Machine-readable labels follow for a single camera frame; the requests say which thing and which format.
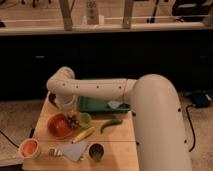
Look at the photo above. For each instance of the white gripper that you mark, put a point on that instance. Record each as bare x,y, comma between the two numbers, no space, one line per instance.
65,104

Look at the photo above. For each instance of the dark purple grape bunch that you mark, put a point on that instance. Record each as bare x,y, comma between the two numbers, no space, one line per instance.
72,122

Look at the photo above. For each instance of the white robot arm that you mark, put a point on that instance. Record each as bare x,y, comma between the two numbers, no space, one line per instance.
158,123

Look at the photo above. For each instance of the red bowl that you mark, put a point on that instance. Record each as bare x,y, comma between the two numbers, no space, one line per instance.
58,127

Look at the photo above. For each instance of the green tray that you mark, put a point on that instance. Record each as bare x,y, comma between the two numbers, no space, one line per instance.
96,105

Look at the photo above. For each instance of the light green cup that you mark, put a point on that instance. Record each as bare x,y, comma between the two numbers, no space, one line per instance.
84,120

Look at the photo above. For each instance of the yellow corn cob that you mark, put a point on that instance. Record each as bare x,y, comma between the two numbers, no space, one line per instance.
83,134

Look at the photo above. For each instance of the white cloth in tray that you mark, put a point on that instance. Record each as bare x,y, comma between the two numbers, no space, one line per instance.
114,104

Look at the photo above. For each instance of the small silver metal object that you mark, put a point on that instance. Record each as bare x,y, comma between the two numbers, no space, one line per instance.
55,152

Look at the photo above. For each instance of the green chili pepper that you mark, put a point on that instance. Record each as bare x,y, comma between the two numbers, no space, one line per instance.
110,123

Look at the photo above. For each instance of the dark metal cup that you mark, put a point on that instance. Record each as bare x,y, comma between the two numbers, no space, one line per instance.
96,152

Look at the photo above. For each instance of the orange cup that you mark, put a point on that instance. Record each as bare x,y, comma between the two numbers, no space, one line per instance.
29,149

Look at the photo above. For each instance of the dark blue bag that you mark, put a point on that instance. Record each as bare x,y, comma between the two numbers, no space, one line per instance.
200,99

